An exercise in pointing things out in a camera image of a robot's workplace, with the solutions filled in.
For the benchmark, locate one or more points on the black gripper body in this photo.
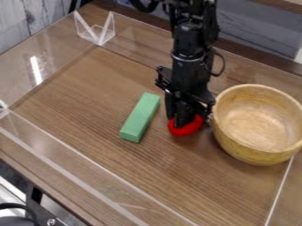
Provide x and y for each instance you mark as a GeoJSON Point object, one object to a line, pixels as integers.
{"type": "Point", "coordinates": [186, 79]}

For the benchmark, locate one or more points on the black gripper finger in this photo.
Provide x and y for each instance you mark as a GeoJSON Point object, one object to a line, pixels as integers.
{"type": "Point", "coordinates": [186, 112]}
{"type": "Point", "coordinates": [170, 106]}

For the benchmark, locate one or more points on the red plush strawberry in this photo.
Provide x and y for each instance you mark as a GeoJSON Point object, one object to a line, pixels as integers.
{"type": "Point", "coordinates": [188, 129]}

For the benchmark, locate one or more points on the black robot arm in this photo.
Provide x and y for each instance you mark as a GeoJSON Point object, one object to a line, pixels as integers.
{"type": "Point", "coordinates": [194, 29]}

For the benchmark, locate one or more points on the green rectangular block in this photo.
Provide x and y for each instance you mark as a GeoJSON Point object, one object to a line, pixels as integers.
{"type": "Point", "coordinates": [139, 118]}

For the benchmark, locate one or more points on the wooden bowl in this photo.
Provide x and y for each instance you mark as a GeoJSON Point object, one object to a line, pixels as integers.
{"type": "Point", "coordinates": [257, 124]}

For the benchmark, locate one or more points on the clear acrylic tray wall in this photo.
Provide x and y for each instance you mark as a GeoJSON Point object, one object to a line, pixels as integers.
{"type": "Point", "coordinates": [70, 83]}

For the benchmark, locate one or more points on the black table leg bracket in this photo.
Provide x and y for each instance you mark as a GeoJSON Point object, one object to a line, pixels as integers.
{"type": "Point", "coordinates": [45, 217]}

